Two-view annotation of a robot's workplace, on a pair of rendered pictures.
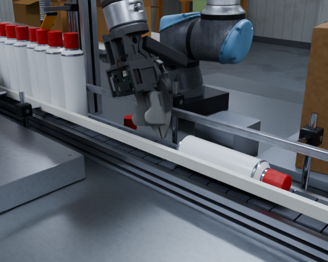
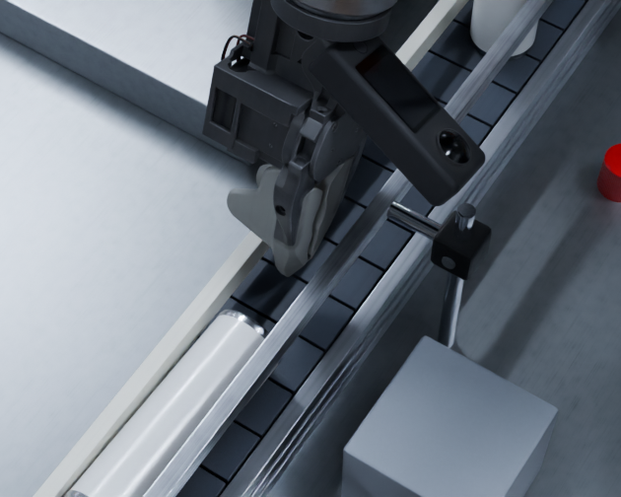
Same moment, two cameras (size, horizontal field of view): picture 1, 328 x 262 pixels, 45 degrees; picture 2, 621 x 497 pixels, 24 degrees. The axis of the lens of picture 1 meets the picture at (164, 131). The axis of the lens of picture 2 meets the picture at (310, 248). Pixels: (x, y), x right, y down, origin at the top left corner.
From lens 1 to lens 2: 0.97 m
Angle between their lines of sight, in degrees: 67
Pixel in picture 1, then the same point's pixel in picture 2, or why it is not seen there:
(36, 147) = not seen: hidden behind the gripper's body
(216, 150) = (161, 398)
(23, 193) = (113, 79)
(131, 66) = (215, 79)
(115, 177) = not seen: hidden behind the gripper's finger
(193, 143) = (204, 344)
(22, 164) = (174, 31)
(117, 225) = (51, 283)
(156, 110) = (263, 210)
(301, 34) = not seen: outside the picture
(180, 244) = not seen: outside the picture
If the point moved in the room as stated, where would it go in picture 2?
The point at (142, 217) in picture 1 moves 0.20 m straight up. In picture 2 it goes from (86, 324) to (42, 158)
